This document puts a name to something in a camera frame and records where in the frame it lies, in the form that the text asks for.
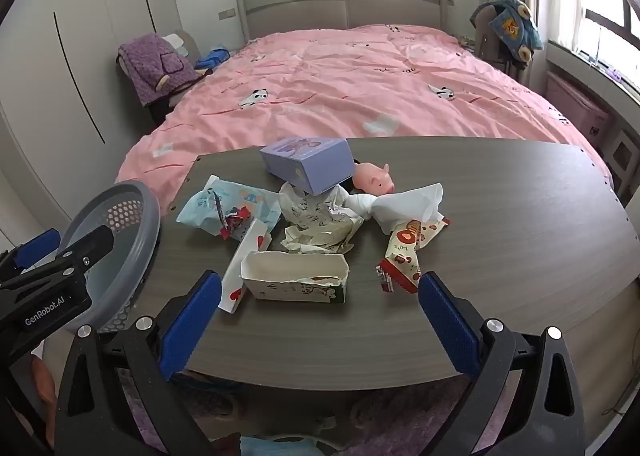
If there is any torn white carton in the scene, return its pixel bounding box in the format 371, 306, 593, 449
241, 251, 350, 304

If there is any red and white snack wrapper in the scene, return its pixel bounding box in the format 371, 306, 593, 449
376, 216, 452, 295

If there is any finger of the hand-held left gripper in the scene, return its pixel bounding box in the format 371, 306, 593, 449
0, 228, 62, 282
20, 225, 115, 289

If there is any white heart-print flat wrapper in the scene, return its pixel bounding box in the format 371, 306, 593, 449
219, 218, 273, 314

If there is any pink bed with headboard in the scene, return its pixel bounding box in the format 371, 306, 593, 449
115, 23, 613, 192

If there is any light blue wipes packet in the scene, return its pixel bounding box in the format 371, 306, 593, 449
176, 175, 283, 237

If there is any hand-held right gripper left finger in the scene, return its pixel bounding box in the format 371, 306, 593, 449
54, 270, 241, 456

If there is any purple fleece garment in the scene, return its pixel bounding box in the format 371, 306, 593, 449
118, 33, 207, 108

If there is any white wardrobe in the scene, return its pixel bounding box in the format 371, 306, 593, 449
0, 0, 182, 242

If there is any pink storage box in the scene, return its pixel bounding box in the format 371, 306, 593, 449
545, 71, 613, 139

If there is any window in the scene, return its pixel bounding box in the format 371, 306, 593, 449
575, 0, 640, 102

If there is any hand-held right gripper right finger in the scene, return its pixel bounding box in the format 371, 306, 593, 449
419, 271, 586, 456

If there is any white knotted cloth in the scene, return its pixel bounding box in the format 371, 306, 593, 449
345, 182, 446, 237

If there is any blue bag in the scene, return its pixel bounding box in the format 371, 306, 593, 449
194, 48, 231, 72

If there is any grey perforated plastic basket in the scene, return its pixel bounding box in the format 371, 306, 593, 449
59, 180, 162, 334

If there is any beige chair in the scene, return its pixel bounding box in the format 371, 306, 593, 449
118, 30, 202, 124

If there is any printed white paper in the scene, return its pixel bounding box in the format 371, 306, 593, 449
278, 181, 365, 255

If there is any purple cardboard box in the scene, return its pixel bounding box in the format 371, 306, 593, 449
259, 137, 357, 197

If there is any light blue cloth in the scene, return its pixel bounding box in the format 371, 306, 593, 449
240, 436, 322, 456

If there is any grey upholstered bed headboard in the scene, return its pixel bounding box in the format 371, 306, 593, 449
236, 0, 448, 42

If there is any brown chair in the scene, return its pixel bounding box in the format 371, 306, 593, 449
470, 5, 531, 84

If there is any small red candy wrapper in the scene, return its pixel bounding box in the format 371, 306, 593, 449
219, 205, 251, 240

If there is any pink rubber pig toy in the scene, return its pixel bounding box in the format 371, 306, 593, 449
353, 162, 396, 196

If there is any blue bear-print blanket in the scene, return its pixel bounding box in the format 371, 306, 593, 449
487, 0, 545, 68

